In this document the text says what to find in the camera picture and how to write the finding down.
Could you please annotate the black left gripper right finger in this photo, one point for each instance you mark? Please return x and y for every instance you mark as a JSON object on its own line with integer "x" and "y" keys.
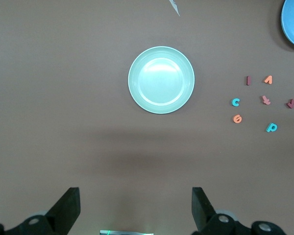
{"x": 210, "y": 222}

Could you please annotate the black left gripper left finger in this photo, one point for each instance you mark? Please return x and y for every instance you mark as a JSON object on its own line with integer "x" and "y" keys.
{"x": 51, "y": 220}

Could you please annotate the orange foam letter e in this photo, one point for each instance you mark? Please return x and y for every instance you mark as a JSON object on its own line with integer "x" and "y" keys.
{"x": 235, "y": 119}

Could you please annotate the teal foam letter p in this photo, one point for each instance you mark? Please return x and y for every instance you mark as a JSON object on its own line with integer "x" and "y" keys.
{"x": 270, "y": 128}

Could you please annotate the teal foam letter c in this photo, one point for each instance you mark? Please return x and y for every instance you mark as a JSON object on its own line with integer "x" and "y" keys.
{"x": 233, "y": 102}

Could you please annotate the pink foam letter t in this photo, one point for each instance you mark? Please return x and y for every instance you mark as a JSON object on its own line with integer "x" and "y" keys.
{"x": 266, "y": 100}

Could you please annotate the dark red foam letter k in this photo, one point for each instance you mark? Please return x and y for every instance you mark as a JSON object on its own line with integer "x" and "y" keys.
{"x": 291, "y": 103}

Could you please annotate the dark red foam letter l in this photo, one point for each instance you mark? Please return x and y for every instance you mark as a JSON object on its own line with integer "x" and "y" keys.
{"x": 247, "y": 80}

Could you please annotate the green plate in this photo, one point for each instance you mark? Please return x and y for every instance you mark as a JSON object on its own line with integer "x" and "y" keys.
{"x": 161, "y": 80}

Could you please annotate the orange foam letter v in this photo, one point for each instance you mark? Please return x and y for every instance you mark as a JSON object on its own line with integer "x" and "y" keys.
{"x": 268, "y": 80}

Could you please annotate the white paper scrap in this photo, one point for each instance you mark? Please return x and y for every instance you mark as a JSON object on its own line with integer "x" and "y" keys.
{"x": 175, "y": 8}

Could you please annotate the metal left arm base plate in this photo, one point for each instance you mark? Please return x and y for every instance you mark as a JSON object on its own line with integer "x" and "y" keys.
{"x": 127, "y": 232}

